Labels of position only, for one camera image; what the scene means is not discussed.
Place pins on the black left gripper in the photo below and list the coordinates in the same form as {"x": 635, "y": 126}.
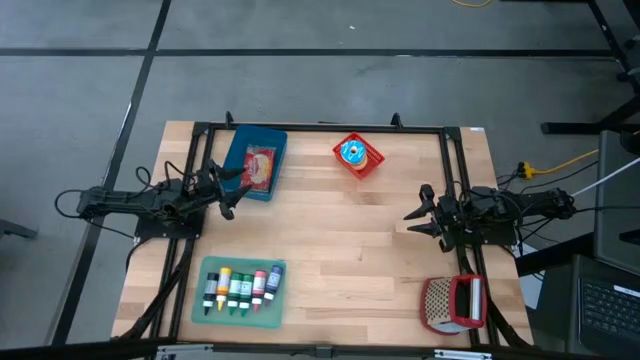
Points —
{"x": 207, "y": 187}

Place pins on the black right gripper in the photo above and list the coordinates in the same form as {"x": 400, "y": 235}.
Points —
{"x": 450, "y": 215}

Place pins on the red snack bag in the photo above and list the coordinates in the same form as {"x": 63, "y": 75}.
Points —
{"x": 260, "y": 167}

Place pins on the blue ribbon spool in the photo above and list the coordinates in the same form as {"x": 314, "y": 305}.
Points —
{"x": 361, "y": 154}

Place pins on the black paint bottle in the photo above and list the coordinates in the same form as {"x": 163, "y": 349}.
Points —
{"x": 211, "y": 286}

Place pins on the green paint bottle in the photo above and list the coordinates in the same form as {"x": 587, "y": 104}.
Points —
{"x": 235, "y": 287}
{"x": 246, "y": 289}

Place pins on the pink paint bottle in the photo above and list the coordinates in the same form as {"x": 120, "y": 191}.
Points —
{"x": 259, "y": 284}

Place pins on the purple paint bottle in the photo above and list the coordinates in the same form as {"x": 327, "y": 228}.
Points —
{"x": 273, "y": 281}

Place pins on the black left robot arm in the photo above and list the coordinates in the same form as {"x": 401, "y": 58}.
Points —
{"x": 125, "y": 200}

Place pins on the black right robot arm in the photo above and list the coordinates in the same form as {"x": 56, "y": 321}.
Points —
{"x": 540, "y": 200}

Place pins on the blue plastic bin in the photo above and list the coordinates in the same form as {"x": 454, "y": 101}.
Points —
{"x": 235, "y": 150}

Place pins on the red mesh basket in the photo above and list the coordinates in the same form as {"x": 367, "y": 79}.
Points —
{"x": 375, "y": 161}

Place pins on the teal translucent plastic bin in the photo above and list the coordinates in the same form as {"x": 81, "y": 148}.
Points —
{"x": 275, "y": 315}

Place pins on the black side table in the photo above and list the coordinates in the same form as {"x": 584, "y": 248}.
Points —
{"x": 555, "y": 300}

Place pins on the black metal floor stand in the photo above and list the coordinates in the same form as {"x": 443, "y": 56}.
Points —
{"x": 575, "y": 128}

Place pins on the gray equipment case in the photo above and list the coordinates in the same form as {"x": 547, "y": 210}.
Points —
{"x": 617, "y": 210}

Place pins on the black laptop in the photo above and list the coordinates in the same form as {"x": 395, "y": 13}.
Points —
{"x": 605, "y": 310}

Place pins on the gray chair base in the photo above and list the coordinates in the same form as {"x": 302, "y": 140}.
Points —
{"x": 15, "y": 229}

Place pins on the black metal crossbar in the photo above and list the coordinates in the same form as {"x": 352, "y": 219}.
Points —
{"x": 75, "y": 350}

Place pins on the black metal table frame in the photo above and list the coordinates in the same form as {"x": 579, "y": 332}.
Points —
{"x": 300, "y": 128}

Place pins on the silver metal bracket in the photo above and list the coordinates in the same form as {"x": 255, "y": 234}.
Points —
{"x": 185, "y": 352}
{"x": 462, "y": 355}

